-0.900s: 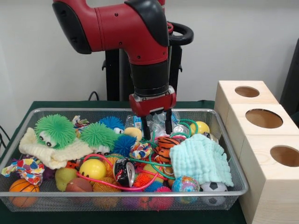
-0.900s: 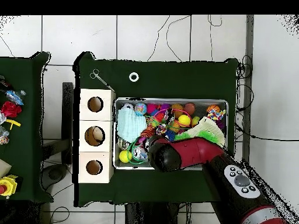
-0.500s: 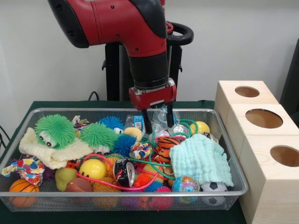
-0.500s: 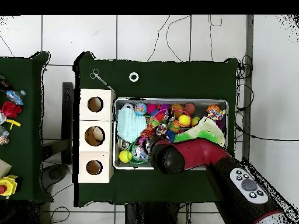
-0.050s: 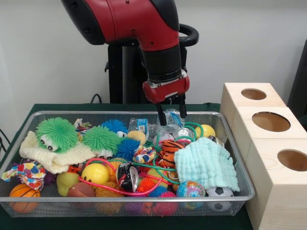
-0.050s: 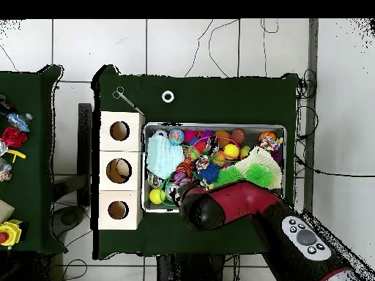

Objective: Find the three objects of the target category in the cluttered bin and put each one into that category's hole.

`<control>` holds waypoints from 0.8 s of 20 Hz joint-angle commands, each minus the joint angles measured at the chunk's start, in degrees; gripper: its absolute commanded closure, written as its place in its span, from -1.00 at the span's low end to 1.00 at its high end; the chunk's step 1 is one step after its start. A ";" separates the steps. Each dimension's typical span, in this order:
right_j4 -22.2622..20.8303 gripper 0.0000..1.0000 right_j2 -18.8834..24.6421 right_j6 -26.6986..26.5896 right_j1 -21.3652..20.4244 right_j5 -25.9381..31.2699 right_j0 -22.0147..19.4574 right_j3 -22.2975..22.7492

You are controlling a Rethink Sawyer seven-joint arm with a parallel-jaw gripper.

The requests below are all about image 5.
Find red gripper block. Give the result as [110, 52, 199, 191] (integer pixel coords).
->
[142, 76, 190, 127]

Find crushed clear plastic bottle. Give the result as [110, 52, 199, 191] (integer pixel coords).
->
[153, 108, 195, 141]

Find wooden box with three holes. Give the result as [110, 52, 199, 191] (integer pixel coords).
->
[220, 82, 307, 230]

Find tiger striped plush toy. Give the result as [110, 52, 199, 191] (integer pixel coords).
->
[158, 140, 186, 168]

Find blue spiky ball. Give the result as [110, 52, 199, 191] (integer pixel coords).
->
[117, 138, 142, 162]

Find light blue muslin cloth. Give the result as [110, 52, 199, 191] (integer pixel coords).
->
[174, 138, 240, 192]

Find small green spiky toy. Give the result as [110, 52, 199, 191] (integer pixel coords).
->
[83, 126, 122, 159]

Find globe print ball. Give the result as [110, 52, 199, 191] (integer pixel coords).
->
[179, 180, 206, 209]

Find yellow smiley ball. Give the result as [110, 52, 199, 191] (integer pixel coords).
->
[81, 163, 110, 185]

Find dark green tablecloth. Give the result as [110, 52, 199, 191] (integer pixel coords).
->
[0, 103, 255, 230]

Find large green spiky toy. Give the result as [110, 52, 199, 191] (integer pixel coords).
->
[35, 117, 79, 154]

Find cream knitted cloth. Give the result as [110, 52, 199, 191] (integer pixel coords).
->
[19, 130, 96, 174]

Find black upright panel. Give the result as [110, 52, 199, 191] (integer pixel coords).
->
[287, 38, 307, 118]

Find colourful spotted cloth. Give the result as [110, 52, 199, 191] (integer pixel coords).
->
[1, 161, 47, 191]

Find orange basketball toy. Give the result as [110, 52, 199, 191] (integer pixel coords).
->
[9, 184, 41, 213]

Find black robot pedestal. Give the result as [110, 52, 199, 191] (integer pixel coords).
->
[105, 23, 200, 104]

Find thin black cable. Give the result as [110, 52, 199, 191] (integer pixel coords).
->
[90, 93, 103, 104]

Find wire mesh bin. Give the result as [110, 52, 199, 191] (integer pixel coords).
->
[0, 110, 255, 218]

